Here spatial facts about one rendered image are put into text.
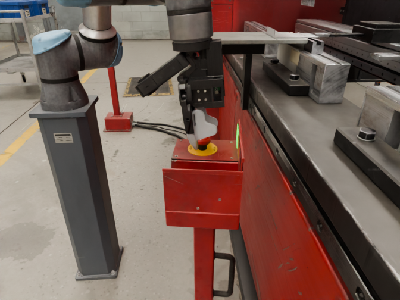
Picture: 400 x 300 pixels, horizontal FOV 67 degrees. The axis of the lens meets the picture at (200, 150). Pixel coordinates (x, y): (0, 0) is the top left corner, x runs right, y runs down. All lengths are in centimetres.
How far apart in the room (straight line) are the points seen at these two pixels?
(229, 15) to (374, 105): 131
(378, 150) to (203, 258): 52
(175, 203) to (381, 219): 38
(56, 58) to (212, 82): 62
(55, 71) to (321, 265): 89
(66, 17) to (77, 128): 748
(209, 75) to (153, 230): 122
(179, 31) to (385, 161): 37
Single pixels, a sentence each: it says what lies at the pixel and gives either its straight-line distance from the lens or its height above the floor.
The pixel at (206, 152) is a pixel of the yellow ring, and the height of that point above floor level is 78.
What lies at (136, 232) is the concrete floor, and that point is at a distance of 167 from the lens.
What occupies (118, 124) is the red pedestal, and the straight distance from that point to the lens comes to 278.
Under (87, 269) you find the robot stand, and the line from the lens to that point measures 148.
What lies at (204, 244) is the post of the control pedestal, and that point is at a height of 54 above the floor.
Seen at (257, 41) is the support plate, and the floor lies 100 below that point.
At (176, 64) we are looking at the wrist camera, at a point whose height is 101.
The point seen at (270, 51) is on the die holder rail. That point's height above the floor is 90.
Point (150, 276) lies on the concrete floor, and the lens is 146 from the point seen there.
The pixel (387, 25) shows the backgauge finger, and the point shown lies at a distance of 106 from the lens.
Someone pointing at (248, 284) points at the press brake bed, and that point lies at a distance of 137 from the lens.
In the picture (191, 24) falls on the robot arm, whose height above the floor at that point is 107.
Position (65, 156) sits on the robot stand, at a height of 61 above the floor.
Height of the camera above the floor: 112
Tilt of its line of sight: 28 degrees down
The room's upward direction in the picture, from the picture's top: straight up
